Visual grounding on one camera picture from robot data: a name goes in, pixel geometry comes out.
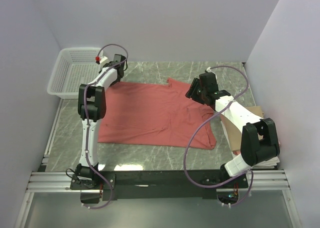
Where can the aluminium rail frame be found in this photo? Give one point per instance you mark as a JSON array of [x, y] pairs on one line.
[[48, 202]]

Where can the folded tan t-shirt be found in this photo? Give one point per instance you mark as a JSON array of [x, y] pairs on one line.
[[232, 133]]

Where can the white plastic basket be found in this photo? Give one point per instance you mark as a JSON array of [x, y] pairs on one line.
[[73, 67]]

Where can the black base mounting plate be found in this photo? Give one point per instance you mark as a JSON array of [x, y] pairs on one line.
[[152, 184]]

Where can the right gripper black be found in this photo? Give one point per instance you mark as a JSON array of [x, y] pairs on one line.
[[191, 93]]

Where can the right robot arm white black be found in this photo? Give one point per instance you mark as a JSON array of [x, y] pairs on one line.
[[259, 139]]

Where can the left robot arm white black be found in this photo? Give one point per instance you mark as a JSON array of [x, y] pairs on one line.
[[92, 108]]

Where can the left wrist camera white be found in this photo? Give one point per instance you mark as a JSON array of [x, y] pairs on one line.
[[101, 60]]

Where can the red t-shirt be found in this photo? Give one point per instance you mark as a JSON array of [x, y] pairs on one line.
[[155, 114]]

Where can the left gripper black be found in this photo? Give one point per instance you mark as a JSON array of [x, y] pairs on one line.
[[114, 82]]

